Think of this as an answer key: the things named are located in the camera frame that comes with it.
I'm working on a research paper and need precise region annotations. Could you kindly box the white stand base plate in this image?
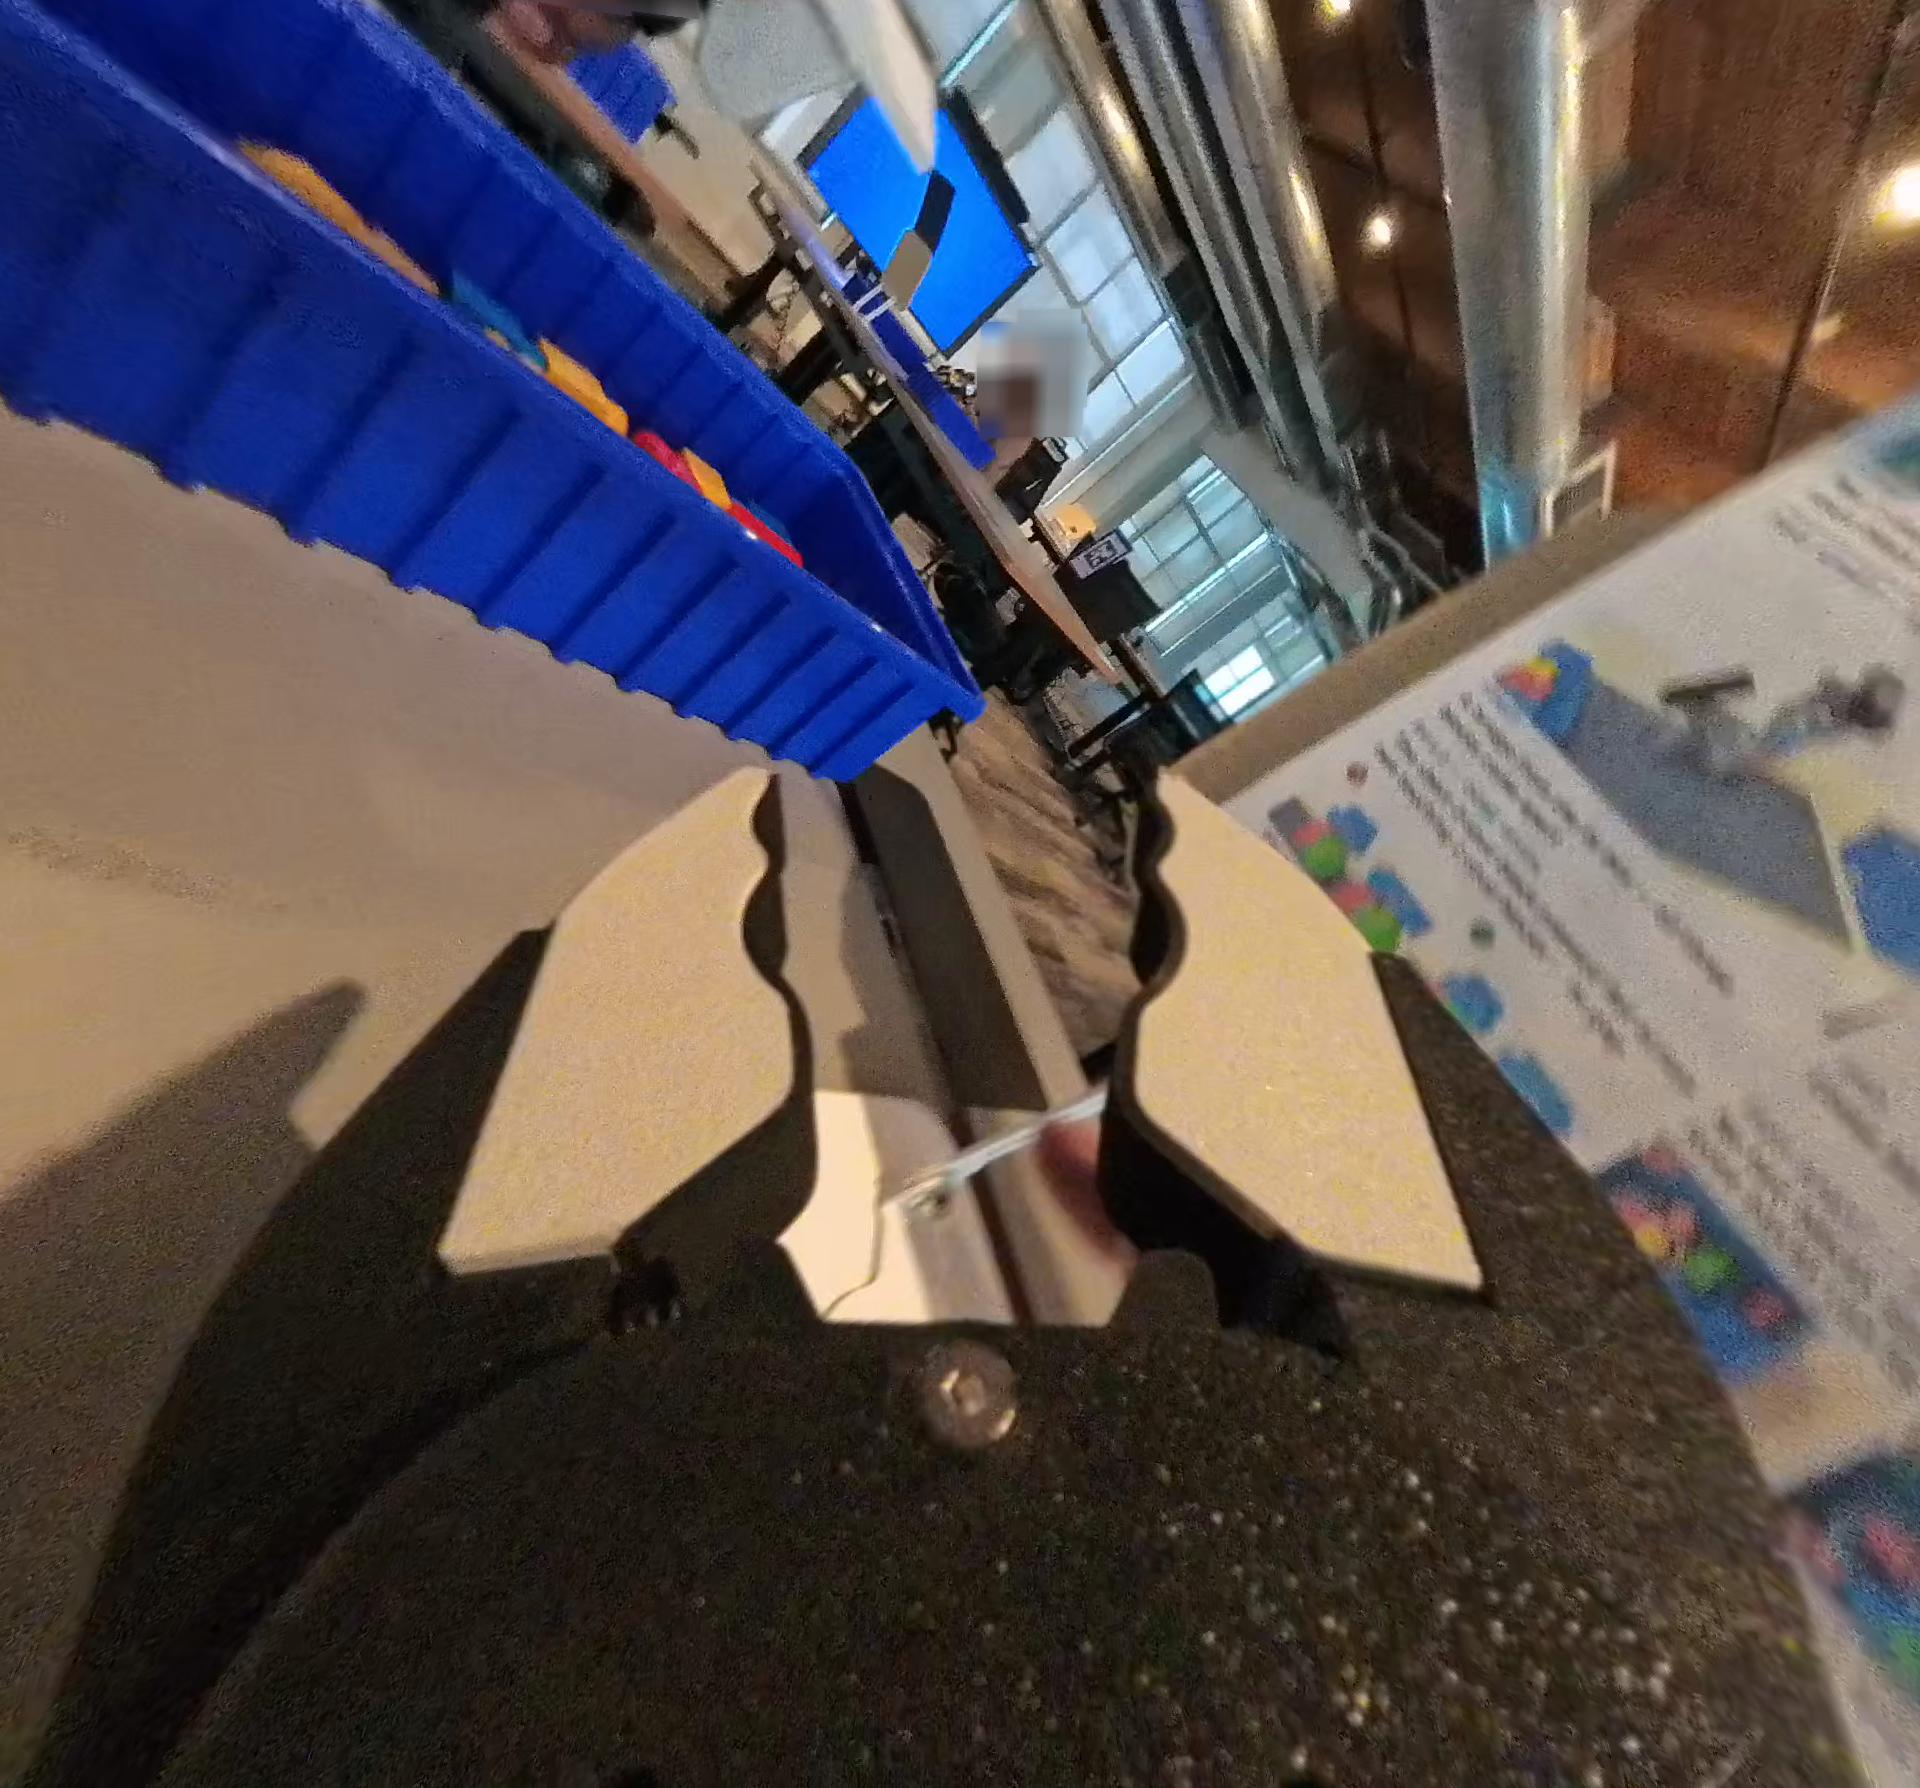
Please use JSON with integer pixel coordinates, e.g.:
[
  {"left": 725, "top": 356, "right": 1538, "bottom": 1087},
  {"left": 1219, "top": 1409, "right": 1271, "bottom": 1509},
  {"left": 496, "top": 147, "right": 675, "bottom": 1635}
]
[{"left": 779, "top": 1091, "right": 902, "bottom": 1325}]

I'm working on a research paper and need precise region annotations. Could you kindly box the blue plastic bin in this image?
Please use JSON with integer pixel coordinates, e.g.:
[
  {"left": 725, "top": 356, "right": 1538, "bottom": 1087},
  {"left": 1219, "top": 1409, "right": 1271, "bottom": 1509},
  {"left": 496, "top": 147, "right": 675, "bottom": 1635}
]
[
  {"left": 570, "top": 42, "right": 678, "bottom": 142},
  {"left": 0, "top": 0, "right": 984, "bottom": 785}
]

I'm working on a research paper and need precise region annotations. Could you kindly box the pile of assorted mega blocks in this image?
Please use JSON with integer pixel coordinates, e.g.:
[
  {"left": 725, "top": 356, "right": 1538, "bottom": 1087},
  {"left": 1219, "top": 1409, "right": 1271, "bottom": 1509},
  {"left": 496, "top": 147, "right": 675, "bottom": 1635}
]
[{"left": 239, "top": 142, "right": 804, "bottom": 571}]

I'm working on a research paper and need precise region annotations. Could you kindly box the printed instruction sheet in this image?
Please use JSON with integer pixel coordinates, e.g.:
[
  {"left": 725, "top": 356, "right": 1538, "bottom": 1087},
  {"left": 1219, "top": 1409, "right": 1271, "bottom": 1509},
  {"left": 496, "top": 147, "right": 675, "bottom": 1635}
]
[{"left": 1231, "top": 423, "right": 1920, "bottom": 1788}]

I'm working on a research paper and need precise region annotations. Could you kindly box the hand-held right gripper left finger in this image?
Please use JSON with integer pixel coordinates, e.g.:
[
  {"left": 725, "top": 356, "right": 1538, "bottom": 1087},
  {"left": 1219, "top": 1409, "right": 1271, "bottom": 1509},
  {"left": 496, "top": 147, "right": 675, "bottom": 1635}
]
[{"left": 439, "top": 767, "right": 821, "bottom": 1280}]

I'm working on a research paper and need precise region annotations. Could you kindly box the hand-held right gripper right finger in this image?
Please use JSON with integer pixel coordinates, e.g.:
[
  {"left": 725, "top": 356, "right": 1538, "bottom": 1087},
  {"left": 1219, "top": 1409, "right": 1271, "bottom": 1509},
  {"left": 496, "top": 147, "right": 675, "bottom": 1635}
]
[{"left": 1101, "top": 772, "right": 1487, "bottom": 1297}]

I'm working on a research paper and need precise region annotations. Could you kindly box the silver ceiling duct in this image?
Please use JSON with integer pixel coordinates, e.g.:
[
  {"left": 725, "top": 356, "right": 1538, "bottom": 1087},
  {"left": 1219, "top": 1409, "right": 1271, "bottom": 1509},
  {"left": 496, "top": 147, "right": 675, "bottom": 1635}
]
[
  {"left": 974, "top": 0, "right": 1353, "bottom": 501},
  {"left": 1411, "top": 0, "right": 1596, "bottom": 568}
]

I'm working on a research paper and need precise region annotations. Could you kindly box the computer monitor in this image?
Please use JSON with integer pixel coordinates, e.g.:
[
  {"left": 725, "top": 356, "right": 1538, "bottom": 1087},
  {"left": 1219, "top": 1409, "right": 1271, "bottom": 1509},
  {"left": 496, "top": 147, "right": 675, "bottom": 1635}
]
[{"left": 802, "top": 90, "right": 1041, "bottom": 357}]

